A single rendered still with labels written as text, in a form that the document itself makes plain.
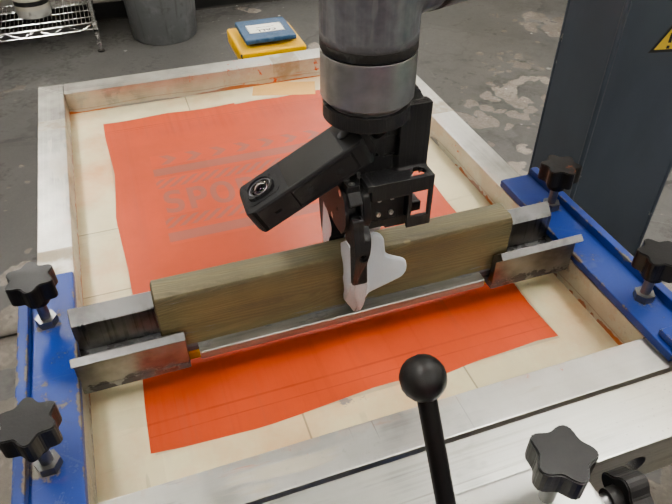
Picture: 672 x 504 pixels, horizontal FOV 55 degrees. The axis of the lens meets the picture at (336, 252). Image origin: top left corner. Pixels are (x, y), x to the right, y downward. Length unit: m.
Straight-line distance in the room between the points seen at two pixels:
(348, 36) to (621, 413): 0.34
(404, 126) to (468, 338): 0.25
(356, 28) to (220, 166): 0.49
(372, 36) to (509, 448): 0.31
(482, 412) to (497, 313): 0.16
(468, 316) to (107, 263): 0.41
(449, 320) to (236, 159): 0.41
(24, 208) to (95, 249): 1.90
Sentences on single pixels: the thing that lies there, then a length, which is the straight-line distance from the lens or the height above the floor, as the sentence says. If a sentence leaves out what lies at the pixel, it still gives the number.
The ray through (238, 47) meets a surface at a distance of 1.30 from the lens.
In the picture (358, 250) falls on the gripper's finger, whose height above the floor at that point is 1.09.
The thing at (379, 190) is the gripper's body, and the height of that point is 1.14.
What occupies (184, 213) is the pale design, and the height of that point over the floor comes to 0.96.
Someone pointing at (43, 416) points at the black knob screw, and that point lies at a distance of 0.52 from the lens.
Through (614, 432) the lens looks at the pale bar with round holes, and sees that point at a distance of 0.53.
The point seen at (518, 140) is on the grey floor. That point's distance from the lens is 2.96.
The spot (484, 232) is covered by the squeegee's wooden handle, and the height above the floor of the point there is 1.05.
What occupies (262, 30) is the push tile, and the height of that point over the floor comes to 0.97.
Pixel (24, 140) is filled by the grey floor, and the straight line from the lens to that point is 3.16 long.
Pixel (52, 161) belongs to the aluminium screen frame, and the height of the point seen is 0.99.
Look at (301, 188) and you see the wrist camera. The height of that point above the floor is 1.15.
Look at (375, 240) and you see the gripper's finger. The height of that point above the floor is 1.08.
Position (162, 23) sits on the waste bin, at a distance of 3.84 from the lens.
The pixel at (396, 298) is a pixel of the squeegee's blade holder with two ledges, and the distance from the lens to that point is 0.65.
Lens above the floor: 1.45
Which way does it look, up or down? 40 degrees down
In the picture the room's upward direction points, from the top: straight up
